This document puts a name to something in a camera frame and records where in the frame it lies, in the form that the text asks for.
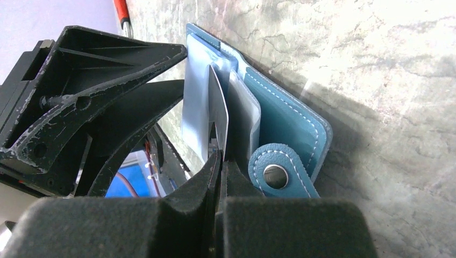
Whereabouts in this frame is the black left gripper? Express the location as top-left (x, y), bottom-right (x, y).
top-left (1, 26), bottom-right (187, 197)

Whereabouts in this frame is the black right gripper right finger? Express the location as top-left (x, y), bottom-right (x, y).
top-left (215, 162), bottom-right (377, 257)

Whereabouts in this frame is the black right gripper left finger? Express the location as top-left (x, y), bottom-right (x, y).
top-left (1, 151), bottom-right (222, 257)

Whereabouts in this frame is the blue card holder wallet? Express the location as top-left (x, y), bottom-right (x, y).
top-left (181, 23), bottom-right (333, 198)

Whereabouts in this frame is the blue plastic crate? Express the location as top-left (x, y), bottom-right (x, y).
top-left (105, 164), bottom-right (150, 198)

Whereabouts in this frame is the orange utility knife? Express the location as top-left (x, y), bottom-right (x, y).
top-left (113, 0), bottom-right (133, 38)

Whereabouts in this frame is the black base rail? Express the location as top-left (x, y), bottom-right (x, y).
top-left (144, 124), bottom-right (192, 197)

